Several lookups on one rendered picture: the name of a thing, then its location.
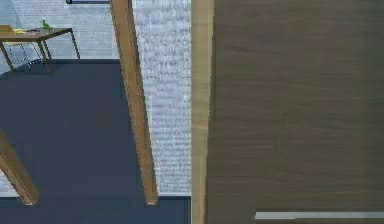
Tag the brown wooden room door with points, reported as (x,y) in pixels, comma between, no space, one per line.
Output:
(293,100)

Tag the yellow object on table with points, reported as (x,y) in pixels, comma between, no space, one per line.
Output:
(10,30)

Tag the green bottle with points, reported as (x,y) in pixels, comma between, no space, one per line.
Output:
(45,25)

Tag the grey metal chair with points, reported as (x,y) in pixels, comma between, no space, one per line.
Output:
(20,53)

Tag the dark framed wall picture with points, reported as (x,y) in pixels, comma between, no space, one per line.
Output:
(87,1)

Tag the tan wooden doorway frame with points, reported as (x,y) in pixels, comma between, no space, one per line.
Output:
(133,83)

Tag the brown wooden table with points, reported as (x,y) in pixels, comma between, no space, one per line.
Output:
(40,35)

